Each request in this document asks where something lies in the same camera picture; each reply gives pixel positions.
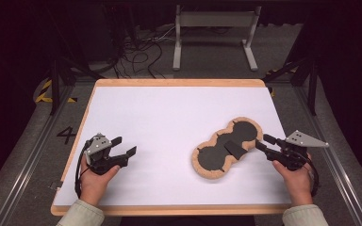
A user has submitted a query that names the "white table sheet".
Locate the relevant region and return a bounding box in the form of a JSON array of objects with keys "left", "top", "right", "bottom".
[{"left": 53, "top": 86, "right": 292, "bottom": 207}]

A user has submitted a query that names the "aluminium floor rail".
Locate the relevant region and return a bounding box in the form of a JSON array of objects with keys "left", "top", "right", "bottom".
[
  {"left": 0, "top": 84, "right": 75, "bottom": 226},
  {"left": 295, "top": 84, "right": 362, "bottom": 226}
]

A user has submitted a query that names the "white metal stand frame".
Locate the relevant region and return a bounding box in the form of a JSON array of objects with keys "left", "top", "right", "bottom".
[{"left": 173, "top": 4, "right": 262, "bottom": 72}]

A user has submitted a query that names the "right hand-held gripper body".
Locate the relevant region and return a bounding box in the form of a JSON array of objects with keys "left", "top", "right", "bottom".
[{"left": 271, "top": 130, "right": 330, "bottom": 172}]

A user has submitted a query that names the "hand-held gripper black cable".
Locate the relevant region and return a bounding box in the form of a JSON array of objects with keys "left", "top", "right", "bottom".
[
  {"left": 305, "top": 154, "right": 321, "bottom": 197},
  {"left": 74, "top": 140, "right": 92, "bottom": 199}
]

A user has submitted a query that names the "black metal tripod stand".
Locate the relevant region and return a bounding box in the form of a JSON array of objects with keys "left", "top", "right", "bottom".
[
  {"left": 262, "top": 18, "right": 321, "bottom": 117},
  {"left": 48, "top": 6, "right": 106, "bottom": 116}
]

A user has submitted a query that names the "bundle of black floor cables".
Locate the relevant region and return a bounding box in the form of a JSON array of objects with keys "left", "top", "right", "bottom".
[{"left": 107, "top": 24, "right": 177, "bottom": 79}]

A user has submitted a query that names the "double-round cork board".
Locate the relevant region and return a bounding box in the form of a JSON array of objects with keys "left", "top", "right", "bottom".
[{"left": 191, "top": 116, "right": 264, "bottom": 181}]

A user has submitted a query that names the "right hand-held gripper black cable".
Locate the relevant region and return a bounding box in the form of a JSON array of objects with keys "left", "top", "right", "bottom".
[{"left": 305, "top": 154, "right": 321, "bottom": 197}]

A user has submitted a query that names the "person's left hand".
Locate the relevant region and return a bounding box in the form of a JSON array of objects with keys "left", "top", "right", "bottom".
[{"left": 79, "top": 165, "right": 121, "bottom": 207}]

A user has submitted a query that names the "small metal table bracket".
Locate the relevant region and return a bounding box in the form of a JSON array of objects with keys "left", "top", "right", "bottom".
[{"left": 48, "top": 180, "right": 64, "bottom": 191}]

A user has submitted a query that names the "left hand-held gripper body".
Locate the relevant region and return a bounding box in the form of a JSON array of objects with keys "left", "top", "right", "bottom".
[{"left": 84, "top": 133, "right": 130, "bottom": 176}]

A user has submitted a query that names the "left hand-held gripper black cable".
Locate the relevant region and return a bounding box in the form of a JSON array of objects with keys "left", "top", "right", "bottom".
[{"left": 74, "top": 140, "right": 92, "bottom": 199}]

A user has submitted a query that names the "person's right hand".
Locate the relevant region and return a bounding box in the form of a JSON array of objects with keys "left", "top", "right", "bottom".
[{"left": 271, "top": 153, "right": 314, "bottom": 207}]

